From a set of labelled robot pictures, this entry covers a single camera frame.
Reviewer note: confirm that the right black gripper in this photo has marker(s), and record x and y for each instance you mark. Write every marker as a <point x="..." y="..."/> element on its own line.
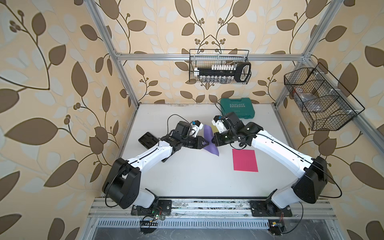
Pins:
<point x="218" y="141"/>

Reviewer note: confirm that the black socket holder tool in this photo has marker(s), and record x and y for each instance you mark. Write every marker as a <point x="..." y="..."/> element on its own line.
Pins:
<point x="238" y="73"/>

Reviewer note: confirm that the yellow square paper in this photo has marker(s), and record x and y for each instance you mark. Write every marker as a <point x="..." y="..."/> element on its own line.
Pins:
<point x="214" y="129"/>

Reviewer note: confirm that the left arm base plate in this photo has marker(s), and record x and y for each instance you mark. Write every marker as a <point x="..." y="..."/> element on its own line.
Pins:
<point x="151" y="207"/>

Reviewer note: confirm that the black flat tray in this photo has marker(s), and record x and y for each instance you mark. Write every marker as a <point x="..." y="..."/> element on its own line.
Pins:
<point x="148" y="140"/>

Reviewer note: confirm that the aluminium front rail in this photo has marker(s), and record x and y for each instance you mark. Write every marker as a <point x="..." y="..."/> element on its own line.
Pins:
<point x="215" y="209"/>

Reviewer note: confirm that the black wire basket wall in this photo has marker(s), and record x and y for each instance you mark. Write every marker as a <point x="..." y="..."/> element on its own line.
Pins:
<point x="208" y="57"/>
<point x="339" y="104"/>

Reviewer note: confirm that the purple square paper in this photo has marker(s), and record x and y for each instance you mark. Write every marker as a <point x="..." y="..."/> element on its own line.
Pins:
<point x="209" y="135"/>

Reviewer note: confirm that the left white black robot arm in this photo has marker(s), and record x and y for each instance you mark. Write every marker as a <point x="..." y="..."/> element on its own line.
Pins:
<point x="123" y="183"/>

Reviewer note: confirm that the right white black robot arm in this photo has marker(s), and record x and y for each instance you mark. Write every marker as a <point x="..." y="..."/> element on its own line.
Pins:
<point x="311" y="173"/>

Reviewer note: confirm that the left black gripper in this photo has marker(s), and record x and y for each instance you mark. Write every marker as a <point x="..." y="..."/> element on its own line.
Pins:
<point x="197" y="142"/>

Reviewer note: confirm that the pink square paper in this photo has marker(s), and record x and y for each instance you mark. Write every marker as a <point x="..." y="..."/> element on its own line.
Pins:
<point x="245" y="160"/>

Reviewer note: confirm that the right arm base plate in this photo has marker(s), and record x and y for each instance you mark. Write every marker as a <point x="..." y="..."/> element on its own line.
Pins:
<point x="265" y="208"/>

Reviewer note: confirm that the plastic bag in basket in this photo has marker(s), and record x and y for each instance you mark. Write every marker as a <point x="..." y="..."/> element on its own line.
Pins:
<point x="308" y="102"/>

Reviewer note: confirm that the black wire basket back wall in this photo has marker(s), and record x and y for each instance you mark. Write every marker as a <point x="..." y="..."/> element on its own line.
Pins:
<point x="208" y="57"/>

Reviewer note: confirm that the black wire basket right wall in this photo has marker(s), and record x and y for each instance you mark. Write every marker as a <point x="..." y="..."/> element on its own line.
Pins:
<point x="339" y="104"/>

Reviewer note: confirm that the green tool case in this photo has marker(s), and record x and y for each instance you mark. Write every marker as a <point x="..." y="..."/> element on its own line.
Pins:
<point x="243" y="107"/>

